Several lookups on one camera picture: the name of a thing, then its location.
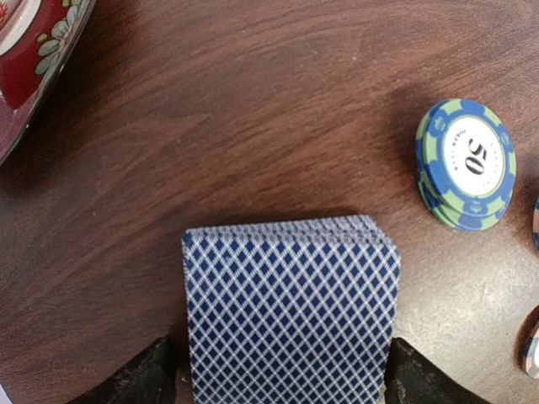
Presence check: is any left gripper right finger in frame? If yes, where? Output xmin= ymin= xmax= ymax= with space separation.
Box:
xmin=385 ymin=338 xmax=489 ymax=404

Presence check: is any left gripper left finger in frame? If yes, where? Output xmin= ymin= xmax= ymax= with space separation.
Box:
xmin=68 ymin=336 xmax=179 ymax=404

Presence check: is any blue card deck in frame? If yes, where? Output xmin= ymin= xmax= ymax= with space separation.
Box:
xmin=182 ymin=215 xmax=401 ymax=403

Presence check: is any blue white chip stack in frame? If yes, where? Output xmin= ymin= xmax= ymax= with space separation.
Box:
xmin=532 ymin=196 xmax=539 ymax=253

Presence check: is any green white chip stack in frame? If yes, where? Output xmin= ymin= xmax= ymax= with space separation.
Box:
xmin=415 ymin=98 xmax=517 ymax=231

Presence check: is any dark red saucer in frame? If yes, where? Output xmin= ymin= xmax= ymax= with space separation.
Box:
xmin=1 ymin=0 xmax=95 ymax=161

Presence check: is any red white patterned bowl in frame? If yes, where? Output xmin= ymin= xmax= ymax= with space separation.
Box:
xmin=0 ymin=0 xmax=42 ymax=56

